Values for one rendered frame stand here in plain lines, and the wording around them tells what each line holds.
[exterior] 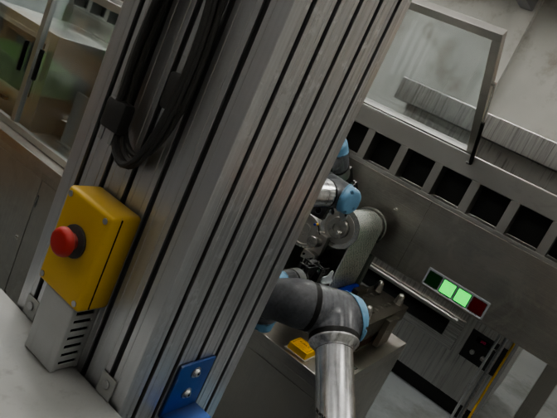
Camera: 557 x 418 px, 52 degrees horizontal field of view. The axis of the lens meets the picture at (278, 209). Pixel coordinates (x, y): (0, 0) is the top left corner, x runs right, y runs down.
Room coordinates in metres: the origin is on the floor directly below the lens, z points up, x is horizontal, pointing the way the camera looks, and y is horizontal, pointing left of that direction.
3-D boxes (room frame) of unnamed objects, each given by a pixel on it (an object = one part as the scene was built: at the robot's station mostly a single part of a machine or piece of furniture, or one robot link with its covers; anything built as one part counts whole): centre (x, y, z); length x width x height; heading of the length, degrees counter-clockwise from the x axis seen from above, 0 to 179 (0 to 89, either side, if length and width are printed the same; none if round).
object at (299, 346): (1.66, -0.25, 0.91); 0.07 x 0.07 x 0.02; 62
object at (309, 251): (1.93, -0.17, 1.05); 0.06 x 0.05 x 0.31; 152
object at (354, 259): (2.02, -0.33, 1.11); 0.23 x 0.01 x 0.18; 152
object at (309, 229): (2.11, -0.18, 1.18); 0.26 x 0.12 x 0.12; 152
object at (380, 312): (2.00, -0.46, 1.00); 0.40 x 0.16 x 0.06; 152
